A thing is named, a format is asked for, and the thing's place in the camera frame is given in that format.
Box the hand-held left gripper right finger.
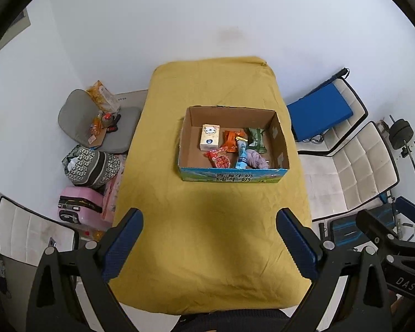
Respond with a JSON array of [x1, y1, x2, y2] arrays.
[[276, 208, 390, 332]]

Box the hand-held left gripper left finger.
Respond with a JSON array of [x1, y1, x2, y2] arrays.
[[27, 207, 144, 332]]

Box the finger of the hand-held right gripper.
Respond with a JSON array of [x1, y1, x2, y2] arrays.
[[394, 196, 415, 225], [356, 209, 415, 260]]

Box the purple cloth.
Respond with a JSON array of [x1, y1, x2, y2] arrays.
[[246, 149, 271, 170]]

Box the cardboard box with blue print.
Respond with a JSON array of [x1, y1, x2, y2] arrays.
[[176, 105, 290, 183]]

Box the blue white tube packet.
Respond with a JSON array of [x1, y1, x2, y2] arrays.
[[235, 138, 250, 169]]

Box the green wet wipes packet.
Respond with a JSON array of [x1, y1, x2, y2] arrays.
[[246, 127, 268, 153]]

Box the red snack packet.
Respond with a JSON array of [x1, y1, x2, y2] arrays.
[[204, 147, 232, 169]]

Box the orange snack packet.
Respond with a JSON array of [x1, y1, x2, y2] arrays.
[[222, 129, 244, 153]]

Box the person's right hand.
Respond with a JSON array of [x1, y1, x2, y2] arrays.
[[389, 292, 412, 332]]

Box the pink printed box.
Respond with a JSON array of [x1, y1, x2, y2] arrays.
[[101, 155, 127, 222]]

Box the pink suitcase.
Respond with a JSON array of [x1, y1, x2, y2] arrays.
[[58, 186, 106, 225]]

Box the black white patterned bag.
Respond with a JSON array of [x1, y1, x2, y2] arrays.
[[62, 144, 121, 190]]

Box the yellow tablecloth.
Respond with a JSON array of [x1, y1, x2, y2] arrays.
[[110, 56, 313, 315]]

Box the black red small tool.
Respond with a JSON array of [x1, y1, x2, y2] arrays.
[[107, 114, 121, 135]]

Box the orange drink bottle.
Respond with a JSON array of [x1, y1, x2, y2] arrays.
[[91, 112, 103, 135]]

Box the blue cushion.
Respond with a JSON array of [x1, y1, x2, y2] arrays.
[[286, 84, 354, 142]]

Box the grey cushioned chair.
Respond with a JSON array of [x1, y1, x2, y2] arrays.
[[58, 89, 149, 153]]

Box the clear yellow snack bag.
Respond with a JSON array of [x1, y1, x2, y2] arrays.
[[86, 81, 121, 113]]

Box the white padded chair black frame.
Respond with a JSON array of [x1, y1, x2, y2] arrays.
[[0, 196, 80, 274], [297, 121, 401, 224], [290, 67, 370, 156]]

